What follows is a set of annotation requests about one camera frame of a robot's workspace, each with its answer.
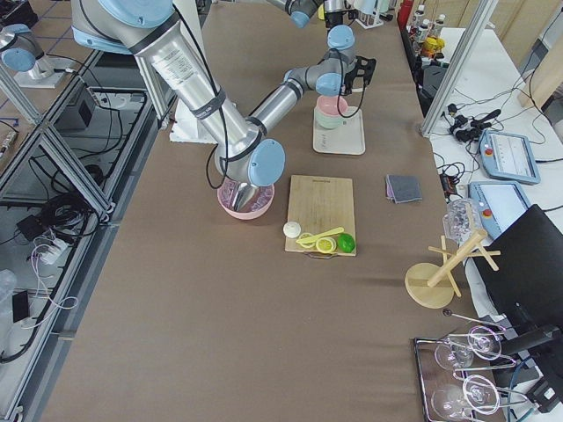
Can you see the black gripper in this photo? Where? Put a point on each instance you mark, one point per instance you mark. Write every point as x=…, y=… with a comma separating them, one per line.
x=349, y=81

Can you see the small pink bowl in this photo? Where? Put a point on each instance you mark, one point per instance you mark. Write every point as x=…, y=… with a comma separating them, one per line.
x=331, y=106

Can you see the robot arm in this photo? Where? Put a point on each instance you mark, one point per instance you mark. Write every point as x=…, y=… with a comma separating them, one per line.
x=302, y=11
x=151, y=30

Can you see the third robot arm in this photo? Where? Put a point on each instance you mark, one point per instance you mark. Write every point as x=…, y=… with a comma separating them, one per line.
x=22, y=53

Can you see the large pink ice bowl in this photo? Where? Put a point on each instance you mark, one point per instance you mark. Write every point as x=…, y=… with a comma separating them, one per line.
x=263, y=203

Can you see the cream rabbit tray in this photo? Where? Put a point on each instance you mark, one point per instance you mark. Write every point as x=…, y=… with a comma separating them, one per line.
x=346, y=139

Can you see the purple cloth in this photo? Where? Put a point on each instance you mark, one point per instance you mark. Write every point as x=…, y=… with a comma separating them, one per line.
x=390, y=192

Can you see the grey folded cloth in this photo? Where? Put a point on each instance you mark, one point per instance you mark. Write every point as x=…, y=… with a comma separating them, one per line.
x=406, y=188

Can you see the wooden cutting board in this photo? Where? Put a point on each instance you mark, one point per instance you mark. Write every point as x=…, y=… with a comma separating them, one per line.
x=322, y=203

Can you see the metal ice scoop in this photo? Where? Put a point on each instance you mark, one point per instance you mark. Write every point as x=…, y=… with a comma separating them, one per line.
x=244, y=196

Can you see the yellow plastic knife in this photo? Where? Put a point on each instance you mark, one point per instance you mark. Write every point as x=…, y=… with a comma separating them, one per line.
x=329, y=232

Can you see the white toy bun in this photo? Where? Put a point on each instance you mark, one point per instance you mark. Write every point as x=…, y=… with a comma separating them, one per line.
x=292, y=229

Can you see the lemon slice under knife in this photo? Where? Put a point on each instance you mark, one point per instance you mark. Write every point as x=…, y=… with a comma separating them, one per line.
x=306, y=245

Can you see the green toy lime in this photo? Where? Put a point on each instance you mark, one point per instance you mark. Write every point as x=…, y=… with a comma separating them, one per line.
x=346, y=242

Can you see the upper lemon slice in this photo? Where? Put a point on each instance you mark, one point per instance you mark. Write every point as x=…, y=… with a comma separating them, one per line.
x=326, y=245

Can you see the blue teach pendant far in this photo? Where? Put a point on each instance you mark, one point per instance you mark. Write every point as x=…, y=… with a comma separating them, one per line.
x=508, y=156

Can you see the blue teach pendant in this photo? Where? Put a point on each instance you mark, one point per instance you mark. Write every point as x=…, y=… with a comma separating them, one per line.
x=508, y=156
x=500, y=204

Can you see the clear glass cup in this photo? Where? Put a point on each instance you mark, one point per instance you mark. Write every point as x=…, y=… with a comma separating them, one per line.
x=461, y=219

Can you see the blue teach pendant near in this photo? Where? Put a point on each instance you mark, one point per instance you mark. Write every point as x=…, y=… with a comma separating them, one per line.
x=500, y=204

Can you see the wooden cup rack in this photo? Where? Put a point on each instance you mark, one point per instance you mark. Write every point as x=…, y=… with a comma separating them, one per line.
x=433, y=286

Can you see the black monitor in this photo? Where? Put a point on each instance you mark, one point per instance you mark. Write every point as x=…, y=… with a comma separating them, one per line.
x=527, y=287

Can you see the wine glass upper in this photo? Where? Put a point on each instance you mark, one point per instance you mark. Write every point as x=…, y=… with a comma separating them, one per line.
x=458, y=351

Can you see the wine glass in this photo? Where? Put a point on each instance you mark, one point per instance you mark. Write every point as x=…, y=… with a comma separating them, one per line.
x=458, y=351
x=476, y=396

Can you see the wine glass lower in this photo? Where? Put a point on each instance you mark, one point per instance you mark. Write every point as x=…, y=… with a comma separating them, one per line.
x=476, y=396

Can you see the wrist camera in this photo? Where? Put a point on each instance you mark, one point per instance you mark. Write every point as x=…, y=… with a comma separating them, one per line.
x=365, y=69

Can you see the metal board handle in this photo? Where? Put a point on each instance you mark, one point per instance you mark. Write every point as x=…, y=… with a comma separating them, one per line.
x=319, y=255

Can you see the wire glass rack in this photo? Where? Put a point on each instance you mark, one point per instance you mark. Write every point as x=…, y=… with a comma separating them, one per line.
x=469, y=375

